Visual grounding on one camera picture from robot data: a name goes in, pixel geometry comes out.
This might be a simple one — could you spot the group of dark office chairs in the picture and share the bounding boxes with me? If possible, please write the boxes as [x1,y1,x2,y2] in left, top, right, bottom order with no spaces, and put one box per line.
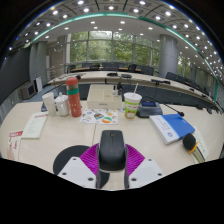
[66,61,218,101]

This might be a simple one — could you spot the black handheld microphone orange ring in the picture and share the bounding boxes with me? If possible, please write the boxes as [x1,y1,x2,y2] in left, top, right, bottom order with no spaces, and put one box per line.
[182,132,204,164]

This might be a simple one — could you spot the colourful sticker sheet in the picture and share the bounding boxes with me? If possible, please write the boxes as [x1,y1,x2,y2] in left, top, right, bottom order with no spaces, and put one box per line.
[79,108,119,126]

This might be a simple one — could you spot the plain white paper cup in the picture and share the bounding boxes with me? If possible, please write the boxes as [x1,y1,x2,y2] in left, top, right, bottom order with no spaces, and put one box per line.
[41,91,58,118]

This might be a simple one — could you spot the black computer mouse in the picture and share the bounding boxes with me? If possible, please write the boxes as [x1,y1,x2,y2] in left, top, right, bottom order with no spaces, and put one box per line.
[96,129,128,173]

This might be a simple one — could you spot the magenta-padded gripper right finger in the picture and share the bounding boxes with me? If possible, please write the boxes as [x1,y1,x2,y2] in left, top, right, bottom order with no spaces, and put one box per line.
[123,143,166,190]

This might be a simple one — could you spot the red bottle with green band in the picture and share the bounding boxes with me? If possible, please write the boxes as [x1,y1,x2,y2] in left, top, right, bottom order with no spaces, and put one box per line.
[65,76,83,118]

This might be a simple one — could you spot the group of ceiling lights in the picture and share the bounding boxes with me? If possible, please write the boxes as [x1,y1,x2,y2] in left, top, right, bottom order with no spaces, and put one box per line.
[8,0,224,84]

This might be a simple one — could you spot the green and white paper cup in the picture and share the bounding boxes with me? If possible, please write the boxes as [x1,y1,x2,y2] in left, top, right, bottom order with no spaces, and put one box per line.
[123,82,143,120]

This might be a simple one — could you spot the white lidded mug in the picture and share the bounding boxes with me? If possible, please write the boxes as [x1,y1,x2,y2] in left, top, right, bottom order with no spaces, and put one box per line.
[54,92,70,118]

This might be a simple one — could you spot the red and white leaflet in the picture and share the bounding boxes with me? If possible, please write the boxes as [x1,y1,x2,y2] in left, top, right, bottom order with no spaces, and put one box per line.
[5,129,24,162]

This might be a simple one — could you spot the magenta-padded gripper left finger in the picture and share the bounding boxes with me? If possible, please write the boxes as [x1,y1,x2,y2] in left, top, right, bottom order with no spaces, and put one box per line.
[57,143,102,190]

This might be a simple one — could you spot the grey boxy monitor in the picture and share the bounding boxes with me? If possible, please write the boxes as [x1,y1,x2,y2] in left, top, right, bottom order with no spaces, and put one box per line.
[19,83,37,100]

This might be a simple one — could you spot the black mouse pad with wrist rest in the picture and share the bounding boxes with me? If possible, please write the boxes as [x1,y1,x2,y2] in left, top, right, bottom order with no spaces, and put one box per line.
[52,144,111,190]

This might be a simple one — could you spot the cream cardboard box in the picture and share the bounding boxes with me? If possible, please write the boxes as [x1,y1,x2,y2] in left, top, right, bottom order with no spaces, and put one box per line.
[86,83,123,110]

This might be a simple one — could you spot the long curved conference desk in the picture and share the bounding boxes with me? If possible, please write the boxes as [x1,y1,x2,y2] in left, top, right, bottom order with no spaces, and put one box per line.
[48,70,221,111]

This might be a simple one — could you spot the white printed paper sheet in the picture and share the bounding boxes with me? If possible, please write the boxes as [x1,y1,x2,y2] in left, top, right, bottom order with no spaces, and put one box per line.
[192,126,210,162]

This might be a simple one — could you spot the blue and white book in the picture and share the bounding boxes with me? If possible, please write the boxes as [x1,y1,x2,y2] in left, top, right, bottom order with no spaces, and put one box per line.
[148,113,196,146]

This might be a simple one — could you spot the black gooseneck conference microphone unit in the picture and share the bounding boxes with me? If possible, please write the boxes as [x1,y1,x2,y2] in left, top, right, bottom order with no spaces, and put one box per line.
[135,95,185,119]

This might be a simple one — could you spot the white text document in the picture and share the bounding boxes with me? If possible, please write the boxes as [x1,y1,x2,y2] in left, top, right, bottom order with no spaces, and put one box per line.
[20,112,49,140]

